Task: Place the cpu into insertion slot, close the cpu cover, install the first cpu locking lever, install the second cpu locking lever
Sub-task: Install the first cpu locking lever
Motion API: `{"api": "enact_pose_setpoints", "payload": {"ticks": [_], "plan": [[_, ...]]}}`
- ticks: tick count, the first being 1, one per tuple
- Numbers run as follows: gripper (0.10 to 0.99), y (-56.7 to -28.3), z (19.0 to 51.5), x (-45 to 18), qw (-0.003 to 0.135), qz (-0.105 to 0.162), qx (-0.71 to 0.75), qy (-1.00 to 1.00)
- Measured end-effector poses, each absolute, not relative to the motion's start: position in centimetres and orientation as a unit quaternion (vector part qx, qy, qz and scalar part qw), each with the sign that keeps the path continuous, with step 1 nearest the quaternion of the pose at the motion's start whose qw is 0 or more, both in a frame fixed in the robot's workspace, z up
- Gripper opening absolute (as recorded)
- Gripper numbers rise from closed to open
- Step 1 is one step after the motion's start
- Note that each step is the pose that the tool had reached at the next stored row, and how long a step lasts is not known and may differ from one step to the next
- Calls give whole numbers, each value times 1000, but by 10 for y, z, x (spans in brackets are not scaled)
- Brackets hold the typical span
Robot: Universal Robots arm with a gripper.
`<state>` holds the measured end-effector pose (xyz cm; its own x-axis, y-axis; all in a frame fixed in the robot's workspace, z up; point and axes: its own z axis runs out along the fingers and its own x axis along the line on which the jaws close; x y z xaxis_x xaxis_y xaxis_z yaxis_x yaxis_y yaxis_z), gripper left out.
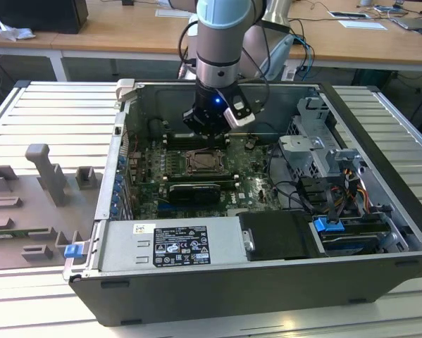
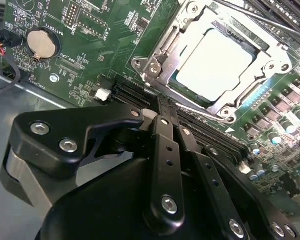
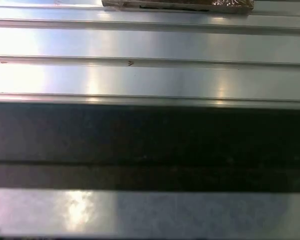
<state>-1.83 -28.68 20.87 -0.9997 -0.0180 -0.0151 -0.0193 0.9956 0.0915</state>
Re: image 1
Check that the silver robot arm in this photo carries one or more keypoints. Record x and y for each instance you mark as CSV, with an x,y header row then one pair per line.
x,y
217,45

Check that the black RAM slot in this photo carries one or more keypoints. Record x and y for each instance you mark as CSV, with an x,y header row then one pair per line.
x,y
175,146
229,176
175,143
175,140
229,179
229,183
233,173
175,137

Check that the CPU socket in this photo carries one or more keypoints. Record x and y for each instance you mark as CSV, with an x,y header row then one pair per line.
x,y
186,174

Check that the black round component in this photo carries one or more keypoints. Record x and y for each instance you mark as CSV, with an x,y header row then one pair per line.
x,y
156,127

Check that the green motherboard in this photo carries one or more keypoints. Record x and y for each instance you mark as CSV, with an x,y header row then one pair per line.
x,y
256,192

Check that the silver metal drive cage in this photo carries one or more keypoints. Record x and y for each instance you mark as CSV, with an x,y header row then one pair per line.
x,y
302,148

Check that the black plastic shroud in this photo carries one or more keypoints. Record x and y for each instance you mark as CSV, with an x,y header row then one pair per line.
x,y
277,236

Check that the silver power supply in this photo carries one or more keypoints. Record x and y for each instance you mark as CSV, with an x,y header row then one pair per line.
x,y
126,246

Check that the hard disk in blue carrier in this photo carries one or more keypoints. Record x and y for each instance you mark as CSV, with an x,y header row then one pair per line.
x,y
325,224

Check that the black open PC case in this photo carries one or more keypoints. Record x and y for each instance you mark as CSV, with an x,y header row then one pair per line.
x,y
231,295

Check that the flat tablet device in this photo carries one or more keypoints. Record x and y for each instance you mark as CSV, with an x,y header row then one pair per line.
x,y
349,14

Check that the blue plastic latch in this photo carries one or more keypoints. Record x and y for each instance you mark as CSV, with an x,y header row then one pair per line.
x,y
72,251

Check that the black box on desk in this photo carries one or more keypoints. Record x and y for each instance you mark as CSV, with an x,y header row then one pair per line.
x,y
38,14

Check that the brown parts rack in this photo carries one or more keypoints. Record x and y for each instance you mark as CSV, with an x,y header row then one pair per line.
x,y
27,211

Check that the crumpled white paper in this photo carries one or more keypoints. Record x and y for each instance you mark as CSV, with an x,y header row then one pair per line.
x,y
15,32

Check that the gray laptop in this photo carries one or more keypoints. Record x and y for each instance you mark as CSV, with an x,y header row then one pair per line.
x,y
413,24

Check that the green RAM stick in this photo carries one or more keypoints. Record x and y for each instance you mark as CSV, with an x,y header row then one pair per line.
x,y
6,233

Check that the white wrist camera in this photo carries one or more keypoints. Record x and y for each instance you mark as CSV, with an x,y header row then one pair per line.
x,y
240,121

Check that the black camera bracket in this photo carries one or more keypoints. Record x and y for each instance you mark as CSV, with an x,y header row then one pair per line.
x,y
236,96

